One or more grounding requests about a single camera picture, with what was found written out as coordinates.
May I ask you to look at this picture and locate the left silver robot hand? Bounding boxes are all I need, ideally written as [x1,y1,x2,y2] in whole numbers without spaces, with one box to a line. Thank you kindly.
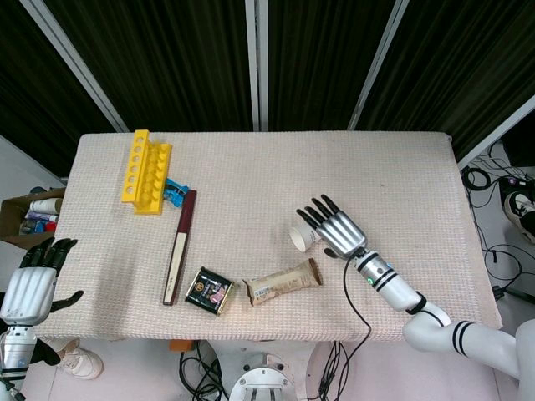
[0,238,84,327]

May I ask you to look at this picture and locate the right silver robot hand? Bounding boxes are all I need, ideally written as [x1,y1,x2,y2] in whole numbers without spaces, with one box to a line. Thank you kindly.
[296,194,369,261]

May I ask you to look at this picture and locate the white paper cup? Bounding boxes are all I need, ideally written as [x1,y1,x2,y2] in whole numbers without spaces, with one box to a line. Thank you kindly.
[288,226,323,252]

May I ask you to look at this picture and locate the robot base column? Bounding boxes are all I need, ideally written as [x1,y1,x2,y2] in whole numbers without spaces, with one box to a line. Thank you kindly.
[228,348,298,401]

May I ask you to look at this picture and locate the cardboard box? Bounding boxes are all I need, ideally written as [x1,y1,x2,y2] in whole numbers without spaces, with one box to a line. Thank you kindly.
[0,187,67,251]

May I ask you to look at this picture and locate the pink woven tablecloth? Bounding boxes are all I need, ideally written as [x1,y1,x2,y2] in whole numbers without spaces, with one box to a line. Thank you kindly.
[33,130,504,343]

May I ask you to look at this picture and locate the beige brown snack bar wrapper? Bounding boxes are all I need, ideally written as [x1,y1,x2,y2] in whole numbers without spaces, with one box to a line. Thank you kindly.
[242,257,324,308]

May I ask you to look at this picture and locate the white bottle in box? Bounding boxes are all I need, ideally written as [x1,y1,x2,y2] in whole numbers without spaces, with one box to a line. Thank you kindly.
[29,197,64,213]

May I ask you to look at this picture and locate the black snack packet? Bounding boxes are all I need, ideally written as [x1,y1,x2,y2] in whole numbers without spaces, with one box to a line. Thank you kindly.
[185,266,235,317]

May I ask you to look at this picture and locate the long maroon cream box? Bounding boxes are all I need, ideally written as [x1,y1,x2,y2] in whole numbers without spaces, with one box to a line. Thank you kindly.
[162,189,198,307]

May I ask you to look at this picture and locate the yellow test tube rack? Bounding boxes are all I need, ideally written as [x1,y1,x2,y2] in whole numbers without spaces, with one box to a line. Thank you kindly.
[120,129,173,216]

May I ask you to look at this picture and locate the blue clip toy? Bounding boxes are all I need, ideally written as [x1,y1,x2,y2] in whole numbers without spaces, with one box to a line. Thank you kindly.
[162,178,191,209]

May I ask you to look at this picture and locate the black white sneaker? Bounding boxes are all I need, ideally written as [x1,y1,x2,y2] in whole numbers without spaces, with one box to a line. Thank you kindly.
[502,190,535,244]

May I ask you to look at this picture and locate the black cable on hand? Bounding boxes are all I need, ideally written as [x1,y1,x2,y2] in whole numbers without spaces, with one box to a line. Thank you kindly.
[320,247,373,401]

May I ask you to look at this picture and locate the black floor cables bundle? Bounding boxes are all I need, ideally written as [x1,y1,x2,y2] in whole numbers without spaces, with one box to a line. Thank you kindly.
[459,141,535,302]

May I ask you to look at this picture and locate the black cables under table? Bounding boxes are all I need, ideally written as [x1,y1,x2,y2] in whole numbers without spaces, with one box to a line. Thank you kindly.
[178,340,230,401]

